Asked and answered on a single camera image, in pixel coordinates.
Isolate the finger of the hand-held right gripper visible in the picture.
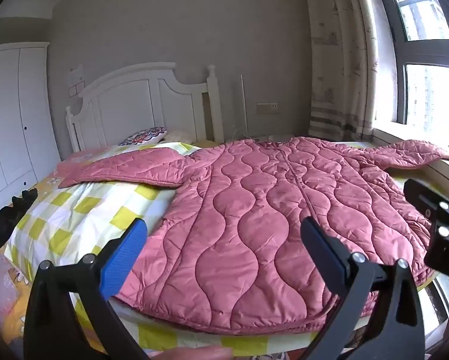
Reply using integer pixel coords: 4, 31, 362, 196
404, 178, 449, 233

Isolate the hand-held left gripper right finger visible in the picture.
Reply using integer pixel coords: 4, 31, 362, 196
300, 215, 426, 360

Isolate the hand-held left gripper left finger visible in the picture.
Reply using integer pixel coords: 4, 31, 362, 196
24, 217, 150, 360

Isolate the pink quilted jacket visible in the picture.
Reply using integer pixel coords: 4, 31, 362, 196
57, 136, 449, 336

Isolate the person's left hand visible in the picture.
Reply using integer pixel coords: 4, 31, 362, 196
149, 346, 234, 360

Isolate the yellow checked bed sheet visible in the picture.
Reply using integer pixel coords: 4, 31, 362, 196
5, 140, 449, 356

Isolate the beige window sill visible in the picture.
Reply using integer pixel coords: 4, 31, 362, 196
372, 127, 449, 203

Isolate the dark framed window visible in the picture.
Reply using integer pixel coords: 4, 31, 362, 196
367, 0, 449, 151

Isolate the black garment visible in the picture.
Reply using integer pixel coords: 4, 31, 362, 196
0, 188, 38, 252

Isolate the patterned pillow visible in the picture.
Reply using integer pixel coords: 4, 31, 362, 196
117, 126, 169, 147

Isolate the cream pillow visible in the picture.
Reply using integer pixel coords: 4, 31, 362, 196
161, 129, 195, 145

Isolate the white wooden headboard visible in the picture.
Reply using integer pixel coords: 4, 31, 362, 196
65, 62, 225, 154

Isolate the printed beige curtain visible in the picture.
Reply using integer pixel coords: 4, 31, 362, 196
301, 0, 379, 141

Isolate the white wardrobe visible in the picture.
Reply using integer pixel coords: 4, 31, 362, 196
0, 42, 62, 214

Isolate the paper wall notice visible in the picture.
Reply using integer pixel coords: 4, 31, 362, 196
68, 64, 86, 99

